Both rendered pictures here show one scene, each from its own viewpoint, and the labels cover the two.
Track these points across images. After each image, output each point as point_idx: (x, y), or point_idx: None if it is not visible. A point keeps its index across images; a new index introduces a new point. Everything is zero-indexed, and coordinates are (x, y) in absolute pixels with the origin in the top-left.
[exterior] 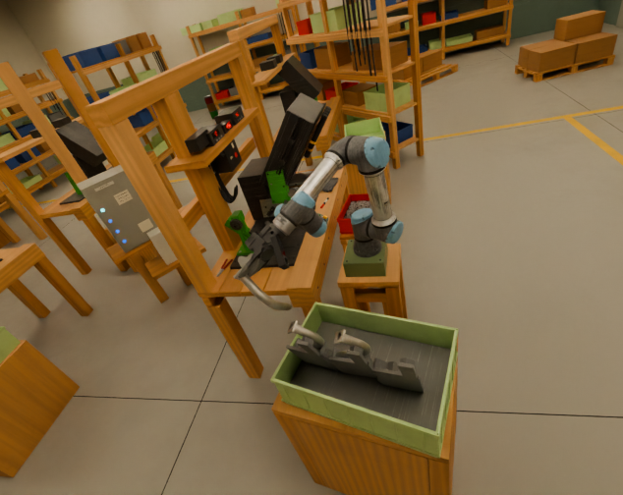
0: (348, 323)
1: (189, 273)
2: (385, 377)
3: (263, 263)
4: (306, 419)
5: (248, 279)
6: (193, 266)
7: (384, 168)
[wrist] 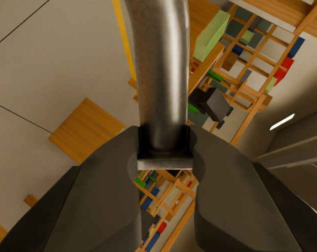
0: None
1: (0, 229)
2: None
3: (64, 236)
4: None
5: (184, 100)
6: None
7: None
